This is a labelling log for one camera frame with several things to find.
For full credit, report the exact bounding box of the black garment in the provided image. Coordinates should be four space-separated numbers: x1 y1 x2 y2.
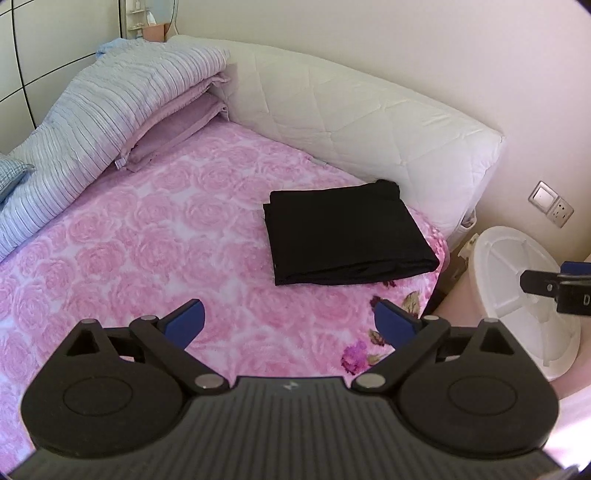
263 180 440 286

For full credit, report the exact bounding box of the white plastic stool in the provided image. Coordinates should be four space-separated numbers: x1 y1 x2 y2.
466 225 585 381

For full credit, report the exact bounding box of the pink rose bedsheet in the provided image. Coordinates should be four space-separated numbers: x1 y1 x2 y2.
1 120 439 471

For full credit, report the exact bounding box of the white quilted headboard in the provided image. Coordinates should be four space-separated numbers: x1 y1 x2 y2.
198 39 504 244

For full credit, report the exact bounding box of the striped lavender folded quilt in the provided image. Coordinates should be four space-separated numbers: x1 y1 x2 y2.
1 37 229 257

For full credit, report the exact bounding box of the pink folded blanket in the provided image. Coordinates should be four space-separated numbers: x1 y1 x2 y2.
114 73 229 172

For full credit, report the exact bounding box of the grey checked pillow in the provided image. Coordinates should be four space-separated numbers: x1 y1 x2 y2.
0 154 35 203

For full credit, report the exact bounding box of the wall switch and socket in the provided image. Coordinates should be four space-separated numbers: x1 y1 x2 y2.
528 181 574 228

